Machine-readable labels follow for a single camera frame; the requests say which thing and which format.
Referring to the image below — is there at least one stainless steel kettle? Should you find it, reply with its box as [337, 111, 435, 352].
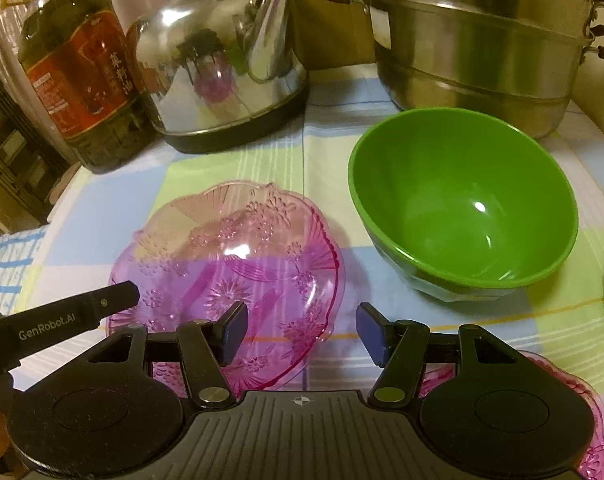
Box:
[129, 0, 311, 155]

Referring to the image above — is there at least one blue checked towel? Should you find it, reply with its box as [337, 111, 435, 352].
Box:
[0, 224, 50, 321]

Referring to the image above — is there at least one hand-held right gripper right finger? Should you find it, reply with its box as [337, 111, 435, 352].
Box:
[355, 302, 523, 403]

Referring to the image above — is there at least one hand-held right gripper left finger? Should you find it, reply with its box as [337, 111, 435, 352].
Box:
[84, 301, 249, 408]

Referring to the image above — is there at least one stainless steel steamer pot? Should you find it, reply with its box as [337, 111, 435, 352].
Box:
[312, 0, 604, 142]

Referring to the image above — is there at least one dark shelf unit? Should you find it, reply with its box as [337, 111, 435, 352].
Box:
[0, 57, 75, 226]

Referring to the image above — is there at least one wooden back panel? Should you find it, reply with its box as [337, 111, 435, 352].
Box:
[277, 0, 383, 68]

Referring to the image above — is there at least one cooking oil bottle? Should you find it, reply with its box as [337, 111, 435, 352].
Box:
[2, 0, 150, 175]

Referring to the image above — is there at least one pink clear plastic plate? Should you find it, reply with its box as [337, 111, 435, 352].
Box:
[419, 350, 604, 480]
[107, 181, 346, 395]

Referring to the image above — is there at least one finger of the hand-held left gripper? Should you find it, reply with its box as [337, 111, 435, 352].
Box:
[94, 281, 141, 322]

